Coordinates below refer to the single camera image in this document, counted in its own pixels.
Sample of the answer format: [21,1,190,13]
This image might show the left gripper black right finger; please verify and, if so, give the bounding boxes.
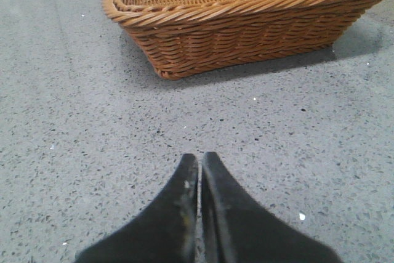
[201,152,341,262]

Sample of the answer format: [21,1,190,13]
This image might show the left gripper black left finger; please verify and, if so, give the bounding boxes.
[76,153,198,262]

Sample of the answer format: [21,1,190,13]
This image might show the brown wicker basket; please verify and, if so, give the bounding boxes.
[102,0,382,80]

